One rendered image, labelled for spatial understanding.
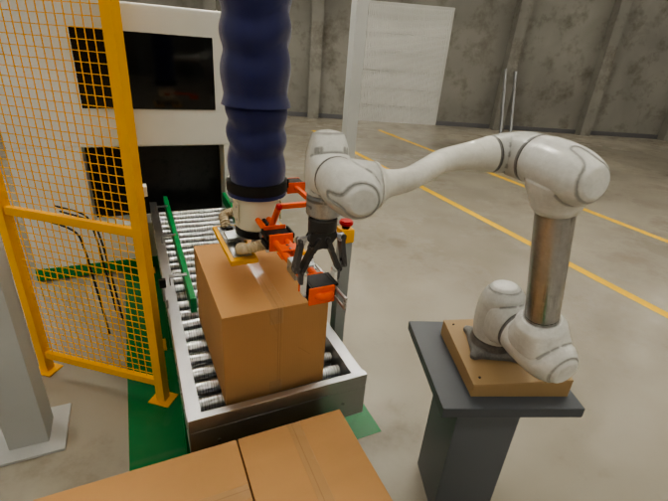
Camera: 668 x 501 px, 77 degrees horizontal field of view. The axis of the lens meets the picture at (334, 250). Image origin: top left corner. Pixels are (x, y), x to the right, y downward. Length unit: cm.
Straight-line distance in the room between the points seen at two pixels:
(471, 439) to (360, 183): 130
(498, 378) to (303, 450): 72
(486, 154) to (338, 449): 108
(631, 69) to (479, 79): 437
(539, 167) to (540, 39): 1282
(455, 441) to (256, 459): 77
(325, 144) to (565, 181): 56
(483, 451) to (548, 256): 96
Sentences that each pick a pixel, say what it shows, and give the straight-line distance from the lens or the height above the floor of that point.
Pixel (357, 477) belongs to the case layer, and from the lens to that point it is 156.
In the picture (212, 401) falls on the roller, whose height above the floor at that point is 54.
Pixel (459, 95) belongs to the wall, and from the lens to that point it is 1318.
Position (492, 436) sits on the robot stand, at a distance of 191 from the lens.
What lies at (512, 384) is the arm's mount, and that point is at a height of 81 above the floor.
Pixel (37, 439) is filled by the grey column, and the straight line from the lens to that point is 259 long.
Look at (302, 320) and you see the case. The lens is 161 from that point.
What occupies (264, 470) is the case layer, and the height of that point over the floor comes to 54.
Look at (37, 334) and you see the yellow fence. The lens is 286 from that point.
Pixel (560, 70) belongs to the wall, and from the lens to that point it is 1431.
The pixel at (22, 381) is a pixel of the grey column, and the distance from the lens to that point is 236.
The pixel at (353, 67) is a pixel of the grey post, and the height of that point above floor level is 165.
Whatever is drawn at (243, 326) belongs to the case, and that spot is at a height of 90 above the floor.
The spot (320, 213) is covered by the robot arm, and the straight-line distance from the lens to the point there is 103.
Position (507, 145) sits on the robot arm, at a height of 160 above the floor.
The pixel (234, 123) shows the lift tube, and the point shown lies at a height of 154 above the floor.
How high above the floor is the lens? 180
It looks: 26 degrees down
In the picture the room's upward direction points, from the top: 5 degrees clockwise
